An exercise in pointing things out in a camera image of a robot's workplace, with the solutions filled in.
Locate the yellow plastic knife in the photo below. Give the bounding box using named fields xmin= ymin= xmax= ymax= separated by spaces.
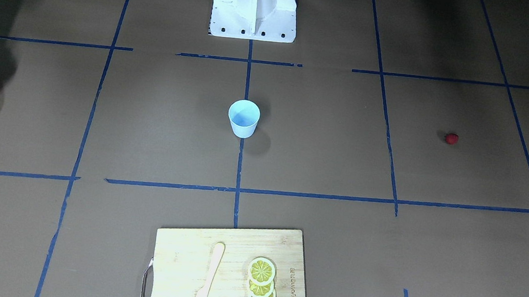
xmin=195 ymin=242 xmax=225 ymax=297

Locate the bamboo cutting board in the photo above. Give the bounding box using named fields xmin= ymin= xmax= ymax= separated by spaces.
xmin=141 ymin=228 xmax=306 ymax=297

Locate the light blue paper cup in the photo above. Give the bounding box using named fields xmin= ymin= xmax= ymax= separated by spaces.
xmin=228 ymin=99 xmax=261 ymax=139

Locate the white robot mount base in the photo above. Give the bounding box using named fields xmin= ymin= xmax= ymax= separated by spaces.
xmin=208 ymin=0 xmax=297 ymax=44

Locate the front lemon slice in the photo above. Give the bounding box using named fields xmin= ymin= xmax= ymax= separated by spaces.
xmin=247 ymin=256 xmax=276 ymax=287

